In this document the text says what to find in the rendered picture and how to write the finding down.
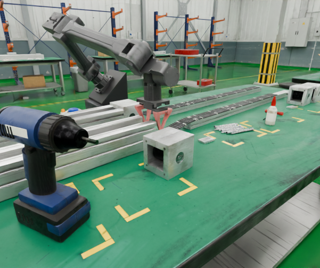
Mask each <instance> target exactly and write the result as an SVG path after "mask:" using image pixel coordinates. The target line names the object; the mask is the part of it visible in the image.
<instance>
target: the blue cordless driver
mask: <svg viewBox="0 0 320 268"><path fill-rule="evenodd" d="M0 136H1V137H3V138H5V139H7V140H10V141H14V142H16V143H20V144H24V148H23V149H22V157H23V164H24V172H25V177H26V179H27V180H28V188H26V189H24V190H22V191H20V192H19V193H18V196H19V198H18V199H17V200H15V201H14V202H13V205H14V209H15V213H16V215H17V219H18V221H19V222H20V223H22V224H24V225H26V226H28V227H30V228H32V229H34V230H36V231H37V232H39V233H41V234H43V235H45V236H47V237H49V238H51V239H53V240H55V241H57V242H64V241H65V240H66V239H67V238H68V237H69V236H70V235H72V234H73V233H74V232H75V231H76V230H77V229H78V228H79V227H80V226H81V225H83V224H84V223H85V222H86V221H87V220H88V219H89V217H90V213H89V212H90V210H91V205H90V202H89V201H88V200H87V198H86V197H84V196H81V195H78V191H77V189H75V188H72V187H69V186H66V185H63V184H61V183H58V182H56V177H55V166H56V155H55V153H64V152H67V151H68V150H70V149H79V148H83V147H85V146H86V144H87V143H92V144H96V145H97V144H98V143H99V141H98V140H95V139H90V138H89V135H88V132H87V131H86V130H85V129H83V128H82V127H80V126H78V125H77V123H76V122H75V120H74V119H72V118H71V117H69V116H65V115H59V114H57V113H53V112H47V111H41V110H36V109H31V108H26V107H20V106H6V107H3V108H1V109H0Z"/></svg>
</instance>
